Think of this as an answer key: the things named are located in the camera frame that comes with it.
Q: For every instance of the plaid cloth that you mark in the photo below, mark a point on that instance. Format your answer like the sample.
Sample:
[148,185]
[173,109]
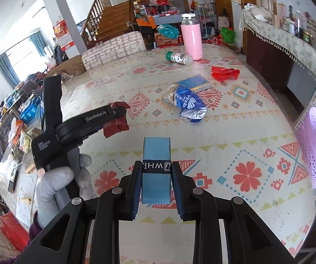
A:
[2,137]

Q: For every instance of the blue window curtain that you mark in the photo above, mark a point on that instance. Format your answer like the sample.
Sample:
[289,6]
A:
[7,68]
[38,44]

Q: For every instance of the pink thermos bottle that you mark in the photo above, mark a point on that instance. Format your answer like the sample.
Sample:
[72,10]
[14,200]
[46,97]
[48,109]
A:
[191,38]

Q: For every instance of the blue grip tape roll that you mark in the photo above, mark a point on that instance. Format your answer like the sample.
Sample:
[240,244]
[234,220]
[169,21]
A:
[156,151]

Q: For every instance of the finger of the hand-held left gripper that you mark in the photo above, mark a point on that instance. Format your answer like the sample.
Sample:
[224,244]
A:
[119,111]

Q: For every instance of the green cap spice jar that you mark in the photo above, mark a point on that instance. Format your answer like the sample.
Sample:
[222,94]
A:
[181,57]

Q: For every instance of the red plastic bag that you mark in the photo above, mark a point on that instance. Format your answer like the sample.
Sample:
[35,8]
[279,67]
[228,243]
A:
[15,231]

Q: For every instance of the sideboard with patterned cloth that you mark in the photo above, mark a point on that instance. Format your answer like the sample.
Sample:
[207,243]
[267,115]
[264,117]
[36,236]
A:
[281,44]

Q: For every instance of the metal storage rack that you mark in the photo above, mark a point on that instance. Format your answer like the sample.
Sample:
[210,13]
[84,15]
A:
[204,16]

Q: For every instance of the blue flat box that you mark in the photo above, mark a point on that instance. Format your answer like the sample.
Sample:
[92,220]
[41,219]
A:
[195,82]

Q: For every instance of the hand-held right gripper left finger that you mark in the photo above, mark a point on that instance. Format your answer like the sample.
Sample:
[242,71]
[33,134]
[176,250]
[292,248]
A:
[134,195]

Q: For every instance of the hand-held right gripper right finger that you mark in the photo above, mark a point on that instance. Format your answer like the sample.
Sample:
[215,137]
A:
[178,195]

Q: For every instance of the dark red cigarette carton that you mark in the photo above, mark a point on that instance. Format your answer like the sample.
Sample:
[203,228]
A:
[116,128]

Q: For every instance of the wooden staircase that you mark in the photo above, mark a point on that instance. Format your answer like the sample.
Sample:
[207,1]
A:
[114,13]

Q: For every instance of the green bag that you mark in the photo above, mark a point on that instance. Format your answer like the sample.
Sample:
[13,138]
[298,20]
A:
[227,35]

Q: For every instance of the blue white tissue pack wrapper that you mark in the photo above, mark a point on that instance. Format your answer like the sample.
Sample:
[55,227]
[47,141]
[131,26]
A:
[191,101]

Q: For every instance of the red wall calendar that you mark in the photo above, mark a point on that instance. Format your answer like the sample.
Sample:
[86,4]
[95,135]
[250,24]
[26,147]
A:
[63,34]

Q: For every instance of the white plastic bag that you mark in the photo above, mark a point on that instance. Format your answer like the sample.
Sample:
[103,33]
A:
[51,60]

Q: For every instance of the person's left hand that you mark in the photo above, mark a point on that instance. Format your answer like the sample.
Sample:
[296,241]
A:
[49,184]

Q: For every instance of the crumpled red wrapper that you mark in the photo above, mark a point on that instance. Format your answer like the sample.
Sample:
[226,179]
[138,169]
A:
[224,74]

